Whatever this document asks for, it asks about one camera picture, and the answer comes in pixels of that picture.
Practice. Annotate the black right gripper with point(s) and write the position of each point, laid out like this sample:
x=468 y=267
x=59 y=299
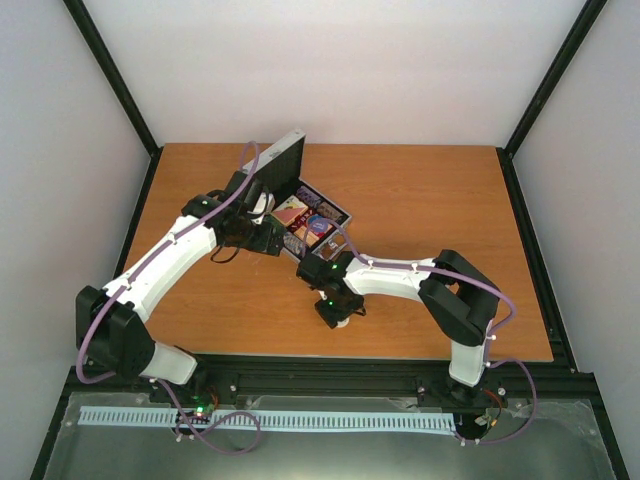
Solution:
x=331 y=318

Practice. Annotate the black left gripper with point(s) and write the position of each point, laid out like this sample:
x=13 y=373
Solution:
x=274 y=249

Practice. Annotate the white dealer button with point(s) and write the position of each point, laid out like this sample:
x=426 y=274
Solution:
x=342 y=324

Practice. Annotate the red card deck box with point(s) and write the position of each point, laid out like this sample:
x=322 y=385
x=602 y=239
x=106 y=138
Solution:
x=299 y=228
x=289 y=210

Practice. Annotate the aluminium poker case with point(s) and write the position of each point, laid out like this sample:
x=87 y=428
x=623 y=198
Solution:
x=279 y=168

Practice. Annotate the grey poker chip stack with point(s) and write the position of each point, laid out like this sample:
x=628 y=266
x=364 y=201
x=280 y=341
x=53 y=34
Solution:
x=293 y=245

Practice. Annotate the green poker chip stack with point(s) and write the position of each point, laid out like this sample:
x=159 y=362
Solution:
x=274 y=222

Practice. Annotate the blue small blind button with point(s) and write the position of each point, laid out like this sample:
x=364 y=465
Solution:
x=319 y=226

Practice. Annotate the purple poker chip stack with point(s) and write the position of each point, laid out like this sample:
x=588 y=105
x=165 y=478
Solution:
x=308 y=196

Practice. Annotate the brown poker chip stack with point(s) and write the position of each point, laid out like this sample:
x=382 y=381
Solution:
x=329 y=211

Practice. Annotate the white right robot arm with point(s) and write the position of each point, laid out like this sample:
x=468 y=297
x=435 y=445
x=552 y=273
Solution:
x=459 y=298

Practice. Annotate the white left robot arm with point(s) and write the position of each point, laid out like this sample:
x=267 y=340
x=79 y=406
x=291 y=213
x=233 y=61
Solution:
x=110 y=321

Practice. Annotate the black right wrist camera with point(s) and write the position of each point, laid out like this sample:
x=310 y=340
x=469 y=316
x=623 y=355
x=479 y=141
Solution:
x=316 y=272

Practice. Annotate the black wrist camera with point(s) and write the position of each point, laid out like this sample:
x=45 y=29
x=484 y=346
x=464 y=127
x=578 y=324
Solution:
x=250 y=192
x=316 y=272

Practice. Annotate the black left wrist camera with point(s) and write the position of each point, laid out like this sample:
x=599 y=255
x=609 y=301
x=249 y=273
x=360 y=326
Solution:
x=250 y=192

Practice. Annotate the light blue cable duct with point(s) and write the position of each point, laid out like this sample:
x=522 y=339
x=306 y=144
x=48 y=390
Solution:
x=272 y=421

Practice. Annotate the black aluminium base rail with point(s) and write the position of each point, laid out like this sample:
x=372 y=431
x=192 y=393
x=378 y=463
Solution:
x=229 y=380

